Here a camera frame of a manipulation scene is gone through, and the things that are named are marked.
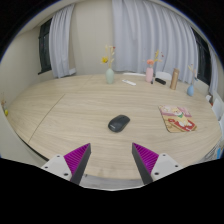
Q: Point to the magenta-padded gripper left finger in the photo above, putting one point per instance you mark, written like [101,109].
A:
[56,165]

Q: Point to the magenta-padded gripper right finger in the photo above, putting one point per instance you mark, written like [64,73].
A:
[166,165]

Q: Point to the black computer mouse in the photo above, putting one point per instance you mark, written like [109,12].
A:
[118,123]

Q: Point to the blue vase with dried flowers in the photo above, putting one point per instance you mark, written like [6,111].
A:
[190,90]

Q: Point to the black rectangular box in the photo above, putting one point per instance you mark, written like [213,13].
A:
[160,81]

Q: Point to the dark marker pen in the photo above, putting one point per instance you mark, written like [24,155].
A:
[152,81]

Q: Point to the gold thermos bottle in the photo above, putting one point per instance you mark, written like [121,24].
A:
[174,80]

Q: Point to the white remote control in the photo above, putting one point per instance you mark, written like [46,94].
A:
[129,82]

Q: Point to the pink vase with dried flowers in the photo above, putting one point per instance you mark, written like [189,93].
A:
[149,75]

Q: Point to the white curtain strip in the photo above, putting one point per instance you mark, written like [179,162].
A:
[213,73]

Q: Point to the green vase with dried flowers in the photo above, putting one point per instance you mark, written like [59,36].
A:
[110,76]

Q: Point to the dark framed window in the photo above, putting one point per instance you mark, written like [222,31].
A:
[44,46]
[202,60]

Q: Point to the narrow white curtain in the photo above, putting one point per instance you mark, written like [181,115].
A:
[61,43]

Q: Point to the wide white curtain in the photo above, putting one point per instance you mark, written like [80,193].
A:
[153,33]

